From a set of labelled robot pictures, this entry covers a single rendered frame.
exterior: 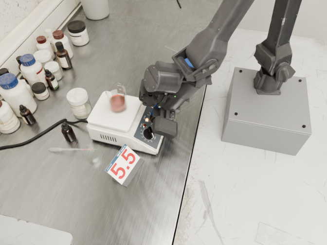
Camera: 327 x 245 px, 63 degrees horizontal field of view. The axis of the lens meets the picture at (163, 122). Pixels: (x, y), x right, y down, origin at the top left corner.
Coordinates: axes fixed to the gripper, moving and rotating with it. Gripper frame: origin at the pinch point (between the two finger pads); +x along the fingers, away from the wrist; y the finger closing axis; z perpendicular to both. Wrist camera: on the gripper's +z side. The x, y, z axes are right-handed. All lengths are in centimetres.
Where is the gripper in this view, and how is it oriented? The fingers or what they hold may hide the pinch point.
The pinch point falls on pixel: (157, 112)
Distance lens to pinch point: 72.4
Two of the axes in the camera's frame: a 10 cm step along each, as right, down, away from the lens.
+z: -8.7, -3.1, -3.8
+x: -4.9, 4.3, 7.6
